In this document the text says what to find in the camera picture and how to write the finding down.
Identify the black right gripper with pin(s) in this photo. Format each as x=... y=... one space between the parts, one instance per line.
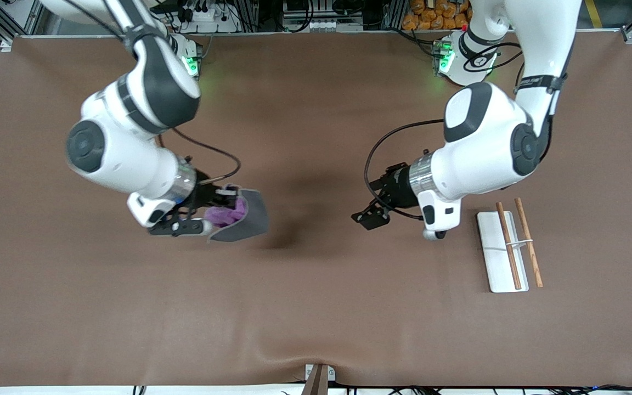
x=204 y=193

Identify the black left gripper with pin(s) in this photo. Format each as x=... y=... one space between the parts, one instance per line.
x=399 y=189

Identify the grey and purple towel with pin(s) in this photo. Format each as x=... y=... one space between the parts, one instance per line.
x=250 y=216

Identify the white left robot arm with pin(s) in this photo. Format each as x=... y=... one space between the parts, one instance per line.
x=486 y=148

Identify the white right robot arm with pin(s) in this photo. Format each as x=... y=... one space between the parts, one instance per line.
x=129 y=159

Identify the brown table mat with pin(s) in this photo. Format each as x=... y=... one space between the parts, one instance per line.
x=316 y=164

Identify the white rectangular tray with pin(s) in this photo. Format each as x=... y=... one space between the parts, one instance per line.
x=500 y=258

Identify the white power strip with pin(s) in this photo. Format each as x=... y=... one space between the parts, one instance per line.
x=203 y=15

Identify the pile of orange items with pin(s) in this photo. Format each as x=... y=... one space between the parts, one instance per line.
x=436 y=16

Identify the camera pole with white bracket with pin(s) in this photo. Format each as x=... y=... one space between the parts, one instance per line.
x=319 y=378

